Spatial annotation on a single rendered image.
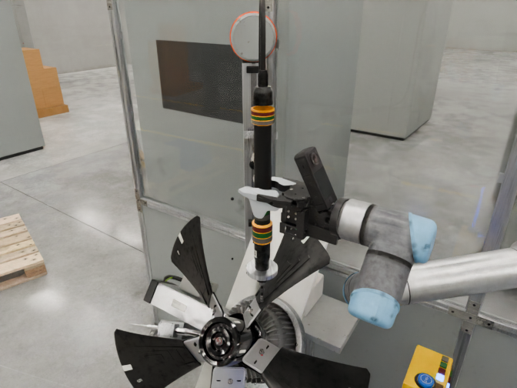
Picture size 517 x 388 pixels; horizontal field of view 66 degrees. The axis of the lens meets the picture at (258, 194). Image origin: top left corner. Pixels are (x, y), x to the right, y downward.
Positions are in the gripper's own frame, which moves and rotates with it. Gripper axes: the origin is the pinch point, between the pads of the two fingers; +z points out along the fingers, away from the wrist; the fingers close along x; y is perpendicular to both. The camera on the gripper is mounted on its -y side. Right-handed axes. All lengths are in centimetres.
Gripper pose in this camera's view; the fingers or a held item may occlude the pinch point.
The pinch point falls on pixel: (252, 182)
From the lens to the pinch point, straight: 80.9
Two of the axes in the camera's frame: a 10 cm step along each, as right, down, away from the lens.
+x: 5.5, -3.6, 7.6
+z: -8.4, -2.3, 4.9
